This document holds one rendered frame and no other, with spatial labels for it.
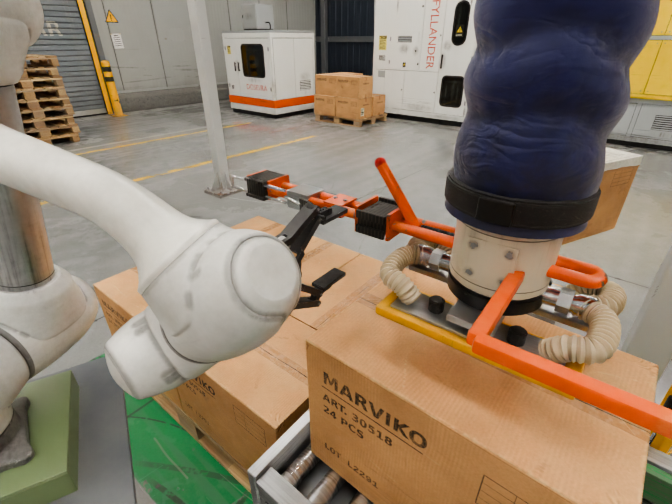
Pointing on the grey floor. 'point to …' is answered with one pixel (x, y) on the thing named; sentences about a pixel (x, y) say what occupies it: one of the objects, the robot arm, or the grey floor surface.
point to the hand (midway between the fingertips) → (337, 243)
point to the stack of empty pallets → (45, 101)
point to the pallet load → (347, 99)
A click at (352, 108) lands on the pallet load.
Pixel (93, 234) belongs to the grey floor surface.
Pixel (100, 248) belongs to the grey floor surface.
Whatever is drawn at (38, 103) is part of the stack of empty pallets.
